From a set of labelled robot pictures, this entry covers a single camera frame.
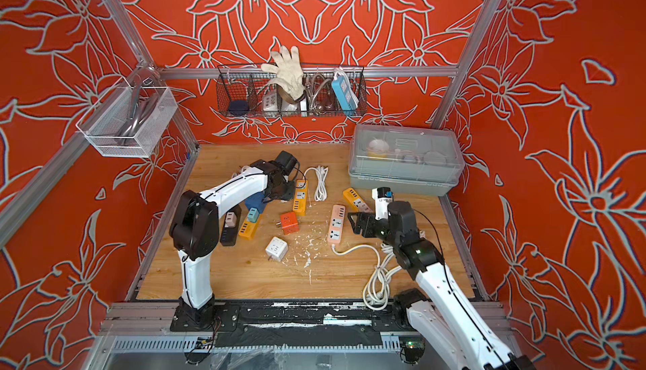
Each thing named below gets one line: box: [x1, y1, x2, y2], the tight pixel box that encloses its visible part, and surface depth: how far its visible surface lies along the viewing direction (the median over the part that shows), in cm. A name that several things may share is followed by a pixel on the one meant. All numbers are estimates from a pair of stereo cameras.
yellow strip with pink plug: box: [343, 187, 374, 213], surface depth 99 cm
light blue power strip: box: [332, 75, 360, 111], surface depth 89 cm
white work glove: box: [260, 45, 307, 104], surface depth 90 cm
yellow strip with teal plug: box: [238, 206, 260, 241], surface depth 91 cm
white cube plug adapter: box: [264, 236, 289, 262], surface depth 84 cm
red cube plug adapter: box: [279, 211, 301, 236], surface depth 91 cm
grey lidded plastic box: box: [348, 124, 466, 197], surface depth 94 cm
